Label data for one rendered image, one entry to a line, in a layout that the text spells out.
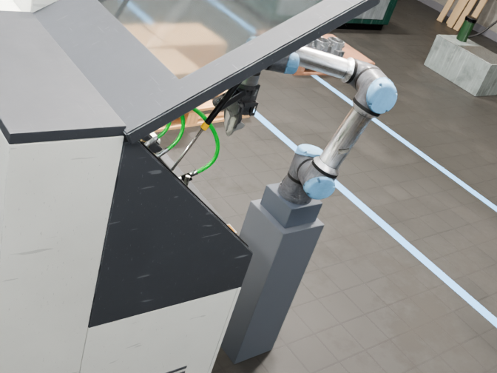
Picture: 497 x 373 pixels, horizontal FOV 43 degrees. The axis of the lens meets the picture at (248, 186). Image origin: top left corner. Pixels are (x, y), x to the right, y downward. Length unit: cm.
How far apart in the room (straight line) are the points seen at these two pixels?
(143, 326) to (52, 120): 86
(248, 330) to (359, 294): 104
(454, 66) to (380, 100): 584
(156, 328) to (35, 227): 69
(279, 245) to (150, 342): 72
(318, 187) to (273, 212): 31
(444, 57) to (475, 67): 44
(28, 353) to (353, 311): 213
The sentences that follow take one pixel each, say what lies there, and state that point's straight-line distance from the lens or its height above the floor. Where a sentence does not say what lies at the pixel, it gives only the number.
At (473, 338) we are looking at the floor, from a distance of 395.
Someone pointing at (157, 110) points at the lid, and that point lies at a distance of 157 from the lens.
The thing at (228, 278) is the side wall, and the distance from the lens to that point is 218.
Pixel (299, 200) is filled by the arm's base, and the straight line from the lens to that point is 259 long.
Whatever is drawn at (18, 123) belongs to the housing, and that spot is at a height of 150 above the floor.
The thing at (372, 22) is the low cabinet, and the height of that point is 13.
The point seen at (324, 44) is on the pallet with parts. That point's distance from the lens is 662.
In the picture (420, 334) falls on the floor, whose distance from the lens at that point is 375.
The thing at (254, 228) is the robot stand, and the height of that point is 70.
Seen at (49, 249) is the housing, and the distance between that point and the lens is 170.
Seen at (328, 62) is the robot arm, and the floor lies 151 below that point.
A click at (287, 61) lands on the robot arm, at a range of 215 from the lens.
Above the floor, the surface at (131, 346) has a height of 64.
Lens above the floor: 224
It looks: 31 degrees down
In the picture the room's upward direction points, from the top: 18 degrees clockwise
